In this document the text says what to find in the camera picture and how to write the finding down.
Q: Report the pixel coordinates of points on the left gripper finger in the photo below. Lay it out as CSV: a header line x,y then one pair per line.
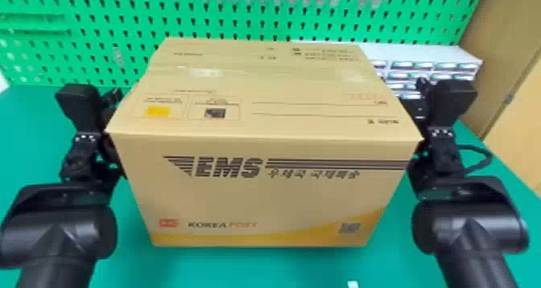
x,y
110,104

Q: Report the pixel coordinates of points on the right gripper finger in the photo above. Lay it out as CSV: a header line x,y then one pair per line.
x,y
420,106

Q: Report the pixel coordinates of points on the cardboard box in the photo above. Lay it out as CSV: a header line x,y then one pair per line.
x,y
262,196

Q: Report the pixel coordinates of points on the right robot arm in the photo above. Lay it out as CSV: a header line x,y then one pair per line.
x,y
465,230

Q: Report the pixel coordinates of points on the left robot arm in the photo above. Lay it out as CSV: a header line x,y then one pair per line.
x,y
55,234

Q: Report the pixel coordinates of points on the white drawer cabinet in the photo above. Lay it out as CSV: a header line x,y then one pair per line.
x,y
427,63

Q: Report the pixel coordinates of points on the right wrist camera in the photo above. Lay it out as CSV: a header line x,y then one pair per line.
x,y
450,101

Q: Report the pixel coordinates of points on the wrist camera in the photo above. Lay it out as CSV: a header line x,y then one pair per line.
x,y
80,106
450,101

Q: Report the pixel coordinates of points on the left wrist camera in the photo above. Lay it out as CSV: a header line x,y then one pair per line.
x,y
80,106

